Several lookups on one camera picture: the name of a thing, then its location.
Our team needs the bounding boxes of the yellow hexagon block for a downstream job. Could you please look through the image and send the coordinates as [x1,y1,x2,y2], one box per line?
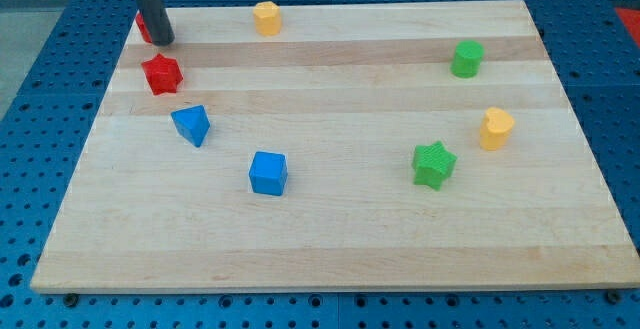
[253,1,282,36]

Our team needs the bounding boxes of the wooden board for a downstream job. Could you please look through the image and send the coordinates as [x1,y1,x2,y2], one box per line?
[31,0,639,294]

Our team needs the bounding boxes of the blue cube block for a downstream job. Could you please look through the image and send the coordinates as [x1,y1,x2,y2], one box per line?
[249,151,288,196]

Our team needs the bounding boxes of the green star block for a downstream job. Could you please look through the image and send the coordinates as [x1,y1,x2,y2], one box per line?
[412,141,457,191]

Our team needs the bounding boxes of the blue triangle block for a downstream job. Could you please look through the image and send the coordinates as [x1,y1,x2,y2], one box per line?
[171,105,211,147]

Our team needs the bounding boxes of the red star block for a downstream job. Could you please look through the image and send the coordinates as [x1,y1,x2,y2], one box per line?
[141,54,183,96]

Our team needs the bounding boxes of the green cylinder block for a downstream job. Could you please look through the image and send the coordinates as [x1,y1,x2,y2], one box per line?
[450,40,484,78]

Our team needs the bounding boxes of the red block behind rod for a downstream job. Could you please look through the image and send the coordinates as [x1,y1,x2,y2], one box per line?
[135,12,152,44]

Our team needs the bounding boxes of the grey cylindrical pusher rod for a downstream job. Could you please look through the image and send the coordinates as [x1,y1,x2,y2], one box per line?
[135,0,175,47]

